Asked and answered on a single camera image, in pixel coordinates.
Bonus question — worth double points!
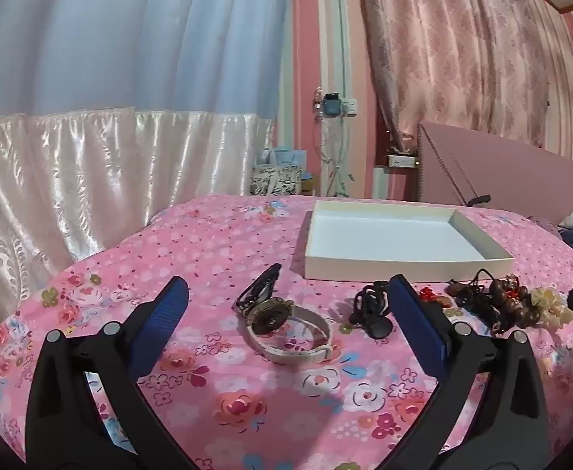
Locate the brown wooden bead bracelet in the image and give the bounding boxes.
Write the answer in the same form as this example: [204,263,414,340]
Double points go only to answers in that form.
[487,277,542,336]

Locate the hanging charger cables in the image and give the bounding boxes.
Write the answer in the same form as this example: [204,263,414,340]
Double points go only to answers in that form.
[318,117,353,197]

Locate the cream flower hair tie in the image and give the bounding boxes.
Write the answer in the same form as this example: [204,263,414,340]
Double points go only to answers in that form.
[531,288,573,329]

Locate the black cord hair tie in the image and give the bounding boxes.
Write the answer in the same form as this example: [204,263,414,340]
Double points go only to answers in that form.
[349,280,394,338]

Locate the white satin curtain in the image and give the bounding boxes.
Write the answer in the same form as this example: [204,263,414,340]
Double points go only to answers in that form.
[0,110,277,343]

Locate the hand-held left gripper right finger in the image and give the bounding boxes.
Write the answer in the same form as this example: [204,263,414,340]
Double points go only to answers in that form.
[375,274,554,470]

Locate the pink patterned curtain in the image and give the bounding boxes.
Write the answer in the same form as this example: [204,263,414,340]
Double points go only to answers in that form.
[355,0,569,155]

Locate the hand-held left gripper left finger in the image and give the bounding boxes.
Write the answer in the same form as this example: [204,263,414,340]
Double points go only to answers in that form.
[24,275,209,470]

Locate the patterned tote bag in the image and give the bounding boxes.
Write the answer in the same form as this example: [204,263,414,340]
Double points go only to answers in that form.
[250,164,303,197]

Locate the pale blue sheer curtain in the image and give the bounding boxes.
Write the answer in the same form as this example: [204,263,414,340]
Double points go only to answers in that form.
[0,0,294,125]

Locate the black braided leather bracelet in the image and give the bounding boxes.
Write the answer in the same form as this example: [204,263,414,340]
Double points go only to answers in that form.
[235,263,283,319]

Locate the brown pendant cord necklace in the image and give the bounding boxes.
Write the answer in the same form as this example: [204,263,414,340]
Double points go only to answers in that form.
[448,268,500,326]

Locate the pink floral bedsheet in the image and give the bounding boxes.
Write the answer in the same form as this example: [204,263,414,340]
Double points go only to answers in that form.
[0,193,573,470]

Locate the black cable with plug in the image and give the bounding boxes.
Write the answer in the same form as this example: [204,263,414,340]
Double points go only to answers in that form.
[450,154,492,206]

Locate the pale blue paper bag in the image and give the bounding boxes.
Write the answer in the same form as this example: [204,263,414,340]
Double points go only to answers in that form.
[257,147,309,168]

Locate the pink headboard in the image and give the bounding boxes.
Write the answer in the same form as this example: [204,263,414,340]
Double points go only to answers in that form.
[416,121,573,219]

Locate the white shallow box tray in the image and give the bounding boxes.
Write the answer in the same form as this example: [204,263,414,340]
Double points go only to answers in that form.
[303,200,515,282]

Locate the white strap wristwatch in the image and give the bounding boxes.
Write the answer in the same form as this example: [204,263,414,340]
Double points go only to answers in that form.
[245,298,334,365]

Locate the red bead charm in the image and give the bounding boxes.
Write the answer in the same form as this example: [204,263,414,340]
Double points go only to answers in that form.
[418,286,451,309]

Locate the wall socket with blue charger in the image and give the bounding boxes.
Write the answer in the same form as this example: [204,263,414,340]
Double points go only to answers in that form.
[313,87,358,119]

